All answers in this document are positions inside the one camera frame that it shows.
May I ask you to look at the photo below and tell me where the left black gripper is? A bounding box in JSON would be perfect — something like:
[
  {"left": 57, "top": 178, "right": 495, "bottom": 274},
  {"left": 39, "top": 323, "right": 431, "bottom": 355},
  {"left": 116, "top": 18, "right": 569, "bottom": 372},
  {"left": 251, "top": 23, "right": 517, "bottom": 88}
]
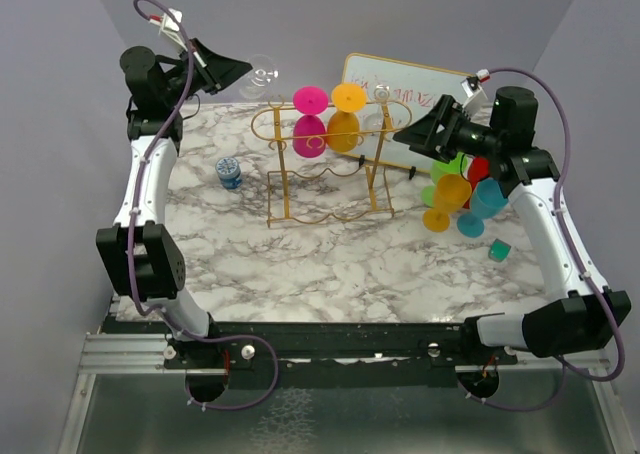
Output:
[{"left": 160, "top": 37, "right": 250, "bottom": 107}]

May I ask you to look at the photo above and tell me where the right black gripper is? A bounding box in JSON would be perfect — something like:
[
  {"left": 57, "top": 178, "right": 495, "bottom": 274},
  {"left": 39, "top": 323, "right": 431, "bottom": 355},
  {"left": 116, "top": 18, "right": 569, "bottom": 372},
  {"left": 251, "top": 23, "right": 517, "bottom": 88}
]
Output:
[{"left": 395, "top": 94, "right": 504, "bottom": 164}]

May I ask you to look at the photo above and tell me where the green wine glass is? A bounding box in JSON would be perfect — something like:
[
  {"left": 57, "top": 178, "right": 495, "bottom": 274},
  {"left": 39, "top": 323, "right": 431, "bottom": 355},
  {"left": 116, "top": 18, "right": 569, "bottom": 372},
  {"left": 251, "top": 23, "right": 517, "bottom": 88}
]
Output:
[{"left": 421, "top": 153, "right": 467, "bottom": 207}]

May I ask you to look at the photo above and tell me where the clear wine glass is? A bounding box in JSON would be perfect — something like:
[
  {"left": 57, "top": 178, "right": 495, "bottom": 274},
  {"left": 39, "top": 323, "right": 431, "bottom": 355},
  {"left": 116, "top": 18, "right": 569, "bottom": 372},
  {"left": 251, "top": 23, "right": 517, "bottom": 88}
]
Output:
[
  {"left": 362, "top": 83, "right": 392, "bottom": 131},
  {"left": 238, "top": 54, "right": 279, "bottom": 101}
]

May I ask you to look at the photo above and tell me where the red wine glass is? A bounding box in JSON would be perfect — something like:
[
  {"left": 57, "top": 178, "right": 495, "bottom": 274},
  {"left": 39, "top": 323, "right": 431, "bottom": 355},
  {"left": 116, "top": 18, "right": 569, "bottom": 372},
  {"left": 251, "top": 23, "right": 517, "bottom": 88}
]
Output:
[{"left": 460, "top": 157, "right": 490, "bottom": 193}]

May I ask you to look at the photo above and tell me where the yellow wine glass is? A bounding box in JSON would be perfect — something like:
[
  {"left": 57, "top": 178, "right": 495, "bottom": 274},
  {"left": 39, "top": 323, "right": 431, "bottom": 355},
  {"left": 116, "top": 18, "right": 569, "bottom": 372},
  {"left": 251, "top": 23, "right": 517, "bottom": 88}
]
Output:
[{"left": 423, "top": 174, "right": 472, "bottom": 233}]

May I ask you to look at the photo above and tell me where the blue wine glass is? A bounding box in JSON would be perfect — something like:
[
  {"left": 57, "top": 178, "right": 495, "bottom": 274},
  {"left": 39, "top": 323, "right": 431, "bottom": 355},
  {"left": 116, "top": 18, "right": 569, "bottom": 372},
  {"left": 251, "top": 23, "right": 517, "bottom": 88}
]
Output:
[{"left": 456, "top": 178, "right": 508, "bottom": 238}]

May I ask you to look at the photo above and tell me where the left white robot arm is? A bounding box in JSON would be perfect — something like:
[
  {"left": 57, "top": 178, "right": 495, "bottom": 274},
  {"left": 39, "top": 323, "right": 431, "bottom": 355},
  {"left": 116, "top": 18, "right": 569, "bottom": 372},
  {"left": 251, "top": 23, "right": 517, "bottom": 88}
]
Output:
[{"left": 96, "top": 38, "right": 252, "bottom": 369}]

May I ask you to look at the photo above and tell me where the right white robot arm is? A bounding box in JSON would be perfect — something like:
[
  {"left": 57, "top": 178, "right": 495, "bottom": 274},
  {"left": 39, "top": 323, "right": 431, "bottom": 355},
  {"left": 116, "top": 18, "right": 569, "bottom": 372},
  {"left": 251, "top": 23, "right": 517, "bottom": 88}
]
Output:
[{"left": 394, "top": 86, "right": 631, "bottom": 365}]

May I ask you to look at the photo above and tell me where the back orange wine glass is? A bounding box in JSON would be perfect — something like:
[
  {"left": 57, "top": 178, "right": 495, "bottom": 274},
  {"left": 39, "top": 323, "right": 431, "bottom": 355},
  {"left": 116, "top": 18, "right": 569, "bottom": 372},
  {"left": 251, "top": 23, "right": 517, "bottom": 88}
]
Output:
[{"left": 326, "top": 83, "right": 367, "bottom": 153}]

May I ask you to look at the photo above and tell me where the pink wine glass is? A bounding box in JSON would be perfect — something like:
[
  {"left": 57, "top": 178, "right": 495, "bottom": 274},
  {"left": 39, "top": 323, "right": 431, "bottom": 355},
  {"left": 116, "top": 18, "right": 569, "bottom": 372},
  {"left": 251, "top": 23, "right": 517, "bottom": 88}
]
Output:
[{"left": 293, "top": 86, "right": 328, "bottom": 158}]

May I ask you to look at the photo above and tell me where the gold framed whiteboard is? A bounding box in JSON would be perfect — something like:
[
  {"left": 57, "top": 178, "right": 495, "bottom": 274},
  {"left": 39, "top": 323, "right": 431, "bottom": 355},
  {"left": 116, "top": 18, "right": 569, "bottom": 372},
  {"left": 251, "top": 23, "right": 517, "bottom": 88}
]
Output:
[{"left": 342, "top": 53, "right": 469, "bottom": 173}]

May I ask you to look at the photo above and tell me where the blue patterned small jar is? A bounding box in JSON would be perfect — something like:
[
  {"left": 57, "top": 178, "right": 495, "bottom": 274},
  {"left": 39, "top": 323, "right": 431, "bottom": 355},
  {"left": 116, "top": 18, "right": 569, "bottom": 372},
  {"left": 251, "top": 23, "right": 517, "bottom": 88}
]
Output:
[{"left": 215, "top": 157, "right": 242, "bottom": 190}]

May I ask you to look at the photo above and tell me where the teal green cube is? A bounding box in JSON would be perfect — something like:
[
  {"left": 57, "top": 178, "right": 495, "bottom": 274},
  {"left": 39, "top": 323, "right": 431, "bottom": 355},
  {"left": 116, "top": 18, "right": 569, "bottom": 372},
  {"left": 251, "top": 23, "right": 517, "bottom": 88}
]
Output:
[{"left": 488, "top": 239, "right": 511, "bottom": 262}]

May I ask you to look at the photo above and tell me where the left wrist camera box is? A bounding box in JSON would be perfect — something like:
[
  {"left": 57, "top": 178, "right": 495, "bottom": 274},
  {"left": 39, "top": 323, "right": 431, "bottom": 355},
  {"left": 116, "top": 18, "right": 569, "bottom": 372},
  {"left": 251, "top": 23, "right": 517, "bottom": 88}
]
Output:
[{"left": 149, "top": 8, "right": 186, "bottom": 54}]

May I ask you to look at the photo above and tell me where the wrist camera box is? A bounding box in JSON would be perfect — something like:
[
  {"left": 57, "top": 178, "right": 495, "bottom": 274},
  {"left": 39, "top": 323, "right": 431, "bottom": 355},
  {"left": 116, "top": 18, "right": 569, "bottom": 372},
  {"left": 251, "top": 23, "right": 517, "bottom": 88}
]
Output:
[
  {"left": 461, "top": 69, "right": 490, "bottom": 118},
  {"left": 149, "top": 8, "right": 186, "bottom": 54}
]

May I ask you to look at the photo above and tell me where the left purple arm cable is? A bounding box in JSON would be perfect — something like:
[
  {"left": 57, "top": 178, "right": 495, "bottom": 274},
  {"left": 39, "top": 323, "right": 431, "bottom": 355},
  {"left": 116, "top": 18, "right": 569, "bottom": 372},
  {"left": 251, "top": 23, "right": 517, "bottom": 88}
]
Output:
[{"left": 125, "top": 0, "right": 221, "bottom": 343}]

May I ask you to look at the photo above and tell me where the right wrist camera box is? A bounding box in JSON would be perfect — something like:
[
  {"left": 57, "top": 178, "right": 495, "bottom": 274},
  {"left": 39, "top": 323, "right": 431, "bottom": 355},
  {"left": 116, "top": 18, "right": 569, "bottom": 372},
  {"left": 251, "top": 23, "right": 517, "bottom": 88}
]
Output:
[{"left": 461, "top": 69, "right": 490, "bottom": 118}]

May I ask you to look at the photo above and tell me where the gold wire glass rack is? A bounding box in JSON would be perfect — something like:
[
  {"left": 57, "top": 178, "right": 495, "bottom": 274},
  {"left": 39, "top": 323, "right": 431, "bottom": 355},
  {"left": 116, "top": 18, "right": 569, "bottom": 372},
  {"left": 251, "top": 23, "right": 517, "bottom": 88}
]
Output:
[{"left": 250, "top": 101, "right": 409, "bottom": 227}]

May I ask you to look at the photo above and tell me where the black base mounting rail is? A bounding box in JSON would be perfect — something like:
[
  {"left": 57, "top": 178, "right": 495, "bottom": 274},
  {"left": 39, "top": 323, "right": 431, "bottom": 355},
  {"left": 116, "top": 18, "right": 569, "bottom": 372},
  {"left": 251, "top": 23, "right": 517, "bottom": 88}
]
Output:
[{"left": 164, "top": 322, "right": 517, "bottom": 390}]

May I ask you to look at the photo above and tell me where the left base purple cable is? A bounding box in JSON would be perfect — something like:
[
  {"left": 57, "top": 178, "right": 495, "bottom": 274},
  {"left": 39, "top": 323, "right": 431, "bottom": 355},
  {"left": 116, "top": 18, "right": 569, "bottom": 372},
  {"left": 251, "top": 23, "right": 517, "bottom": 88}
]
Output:
[{"left": 183, "top": 334, "right": 281, "bottom": 412}]

